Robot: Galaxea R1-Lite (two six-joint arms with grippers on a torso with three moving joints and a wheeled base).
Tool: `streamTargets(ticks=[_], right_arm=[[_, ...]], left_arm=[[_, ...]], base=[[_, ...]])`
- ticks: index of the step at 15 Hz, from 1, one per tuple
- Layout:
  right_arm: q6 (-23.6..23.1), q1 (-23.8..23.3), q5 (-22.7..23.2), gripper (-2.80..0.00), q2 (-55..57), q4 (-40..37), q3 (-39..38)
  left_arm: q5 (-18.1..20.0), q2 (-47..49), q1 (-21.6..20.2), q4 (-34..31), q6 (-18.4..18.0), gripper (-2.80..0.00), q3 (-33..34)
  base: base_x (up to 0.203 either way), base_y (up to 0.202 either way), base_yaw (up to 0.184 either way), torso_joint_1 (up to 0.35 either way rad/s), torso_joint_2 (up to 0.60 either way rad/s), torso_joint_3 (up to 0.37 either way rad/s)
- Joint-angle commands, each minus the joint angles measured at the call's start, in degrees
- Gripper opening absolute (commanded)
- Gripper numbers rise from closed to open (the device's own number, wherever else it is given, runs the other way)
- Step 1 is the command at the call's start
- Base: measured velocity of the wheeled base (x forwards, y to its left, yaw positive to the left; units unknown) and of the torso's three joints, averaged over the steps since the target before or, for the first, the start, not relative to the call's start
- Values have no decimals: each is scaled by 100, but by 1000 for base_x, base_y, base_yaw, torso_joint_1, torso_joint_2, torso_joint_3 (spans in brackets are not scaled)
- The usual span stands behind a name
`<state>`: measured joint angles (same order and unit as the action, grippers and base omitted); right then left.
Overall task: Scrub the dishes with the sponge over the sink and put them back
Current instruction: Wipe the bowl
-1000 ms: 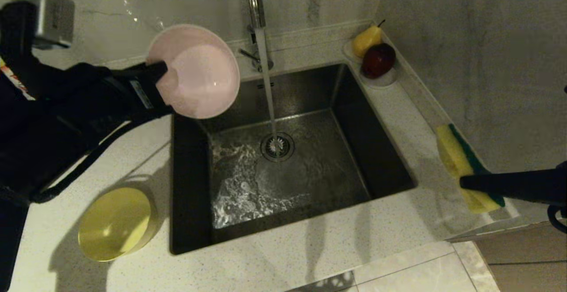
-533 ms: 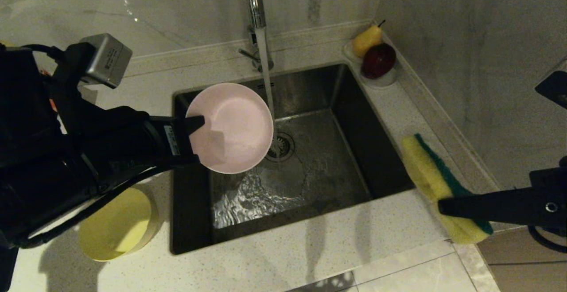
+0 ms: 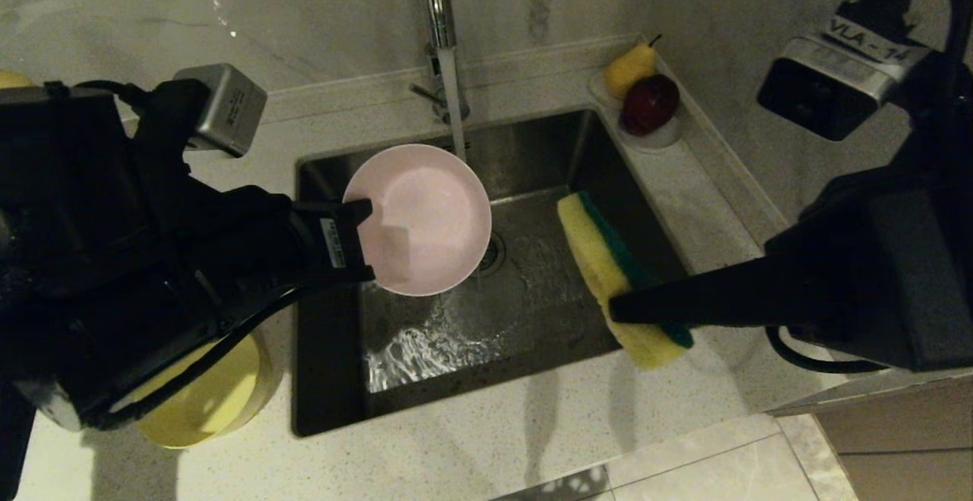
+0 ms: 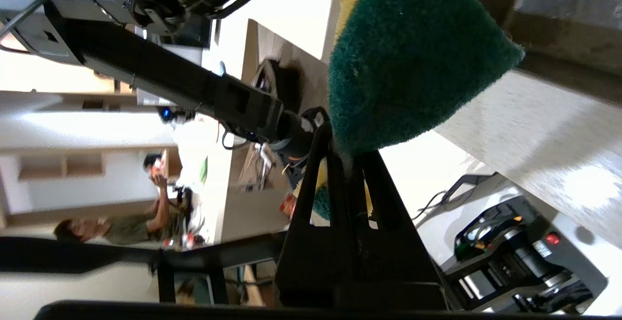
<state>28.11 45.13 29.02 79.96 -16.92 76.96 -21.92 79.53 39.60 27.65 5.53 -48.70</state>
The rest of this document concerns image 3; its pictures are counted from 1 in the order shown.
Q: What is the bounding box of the small white dish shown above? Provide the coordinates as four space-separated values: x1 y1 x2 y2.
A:
587 68 683 154

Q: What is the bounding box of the pink plastic bowl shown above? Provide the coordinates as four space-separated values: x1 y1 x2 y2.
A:
342 144 493 297

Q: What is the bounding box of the wood tone cabinet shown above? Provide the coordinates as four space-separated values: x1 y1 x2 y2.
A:
813 376 973 501

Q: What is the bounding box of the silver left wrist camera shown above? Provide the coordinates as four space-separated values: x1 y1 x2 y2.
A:
173 64 268 158

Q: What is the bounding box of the yellow plastic bowl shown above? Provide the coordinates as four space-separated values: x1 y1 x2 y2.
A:
137 326 274 450

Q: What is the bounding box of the yellow pear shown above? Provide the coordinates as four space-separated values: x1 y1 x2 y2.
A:
604 35 661 101

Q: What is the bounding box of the running water stream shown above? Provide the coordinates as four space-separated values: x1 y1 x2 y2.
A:
441 49 467 161

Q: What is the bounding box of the dark red apple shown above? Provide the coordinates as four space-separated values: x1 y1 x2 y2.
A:
620 75 680 137

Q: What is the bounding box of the green and yellow sponge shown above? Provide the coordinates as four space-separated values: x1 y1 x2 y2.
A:
557 191 694 371

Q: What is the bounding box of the stainless steel sink basin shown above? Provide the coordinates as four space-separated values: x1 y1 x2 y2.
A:
293 108 715 437

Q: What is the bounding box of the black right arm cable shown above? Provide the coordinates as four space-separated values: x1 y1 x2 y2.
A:
764 0 973 375

